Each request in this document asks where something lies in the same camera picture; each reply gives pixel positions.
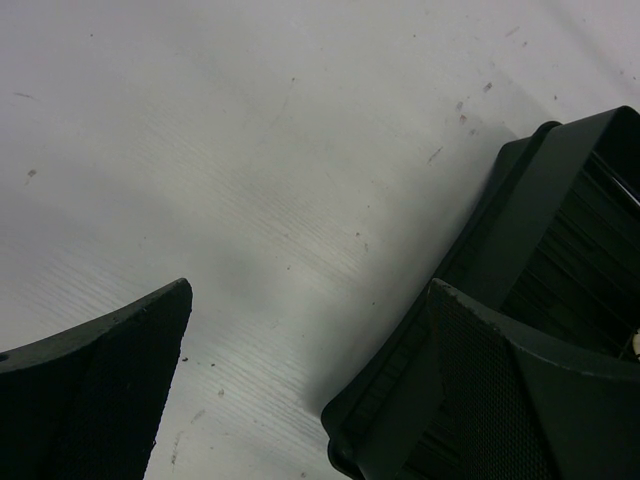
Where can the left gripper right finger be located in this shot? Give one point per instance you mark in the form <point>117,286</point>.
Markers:
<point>530,406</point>

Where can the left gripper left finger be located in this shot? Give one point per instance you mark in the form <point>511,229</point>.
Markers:
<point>86,403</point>

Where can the black plastic drain tray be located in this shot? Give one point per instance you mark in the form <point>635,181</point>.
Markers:
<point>553,243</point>

